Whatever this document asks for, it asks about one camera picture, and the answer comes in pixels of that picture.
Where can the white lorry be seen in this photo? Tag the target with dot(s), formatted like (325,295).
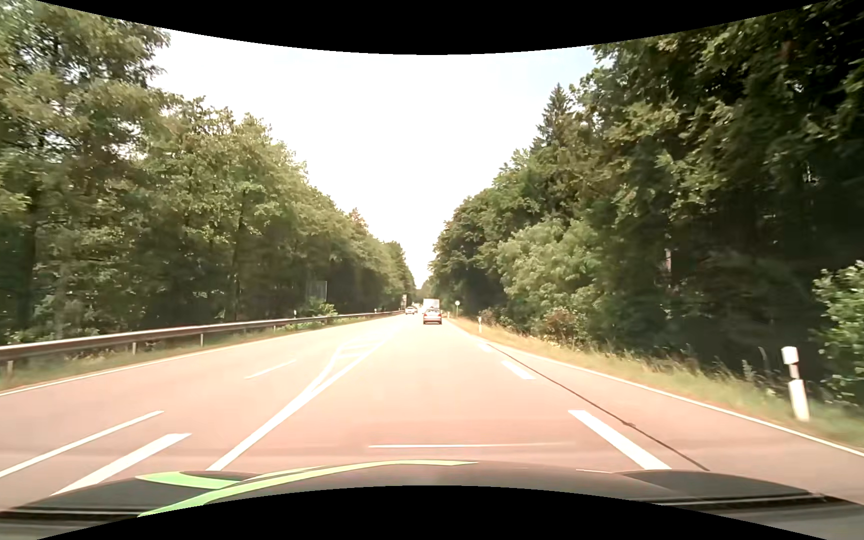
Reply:
(430,303)

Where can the grey asphalt road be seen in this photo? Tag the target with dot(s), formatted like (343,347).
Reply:
(432,382)

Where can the large sign board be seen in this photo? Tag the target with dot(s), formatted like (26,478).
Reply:
(316,290)

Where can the car's own bonnet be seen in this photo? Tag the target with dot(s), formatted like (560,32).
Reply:
(417,480)

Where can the road markings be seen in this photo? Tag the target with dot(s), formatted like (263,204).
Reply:
(616,437)

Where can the wood of green trees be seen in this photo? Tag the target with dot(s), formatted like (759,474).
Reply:
(139,210)
(702,210)

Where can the grass verge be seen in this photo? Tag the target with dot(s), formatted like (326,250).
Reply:
(687,379)
(64,365)

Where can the metal guard rail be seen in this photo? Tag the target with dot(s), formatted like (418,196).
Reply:
(102,341)

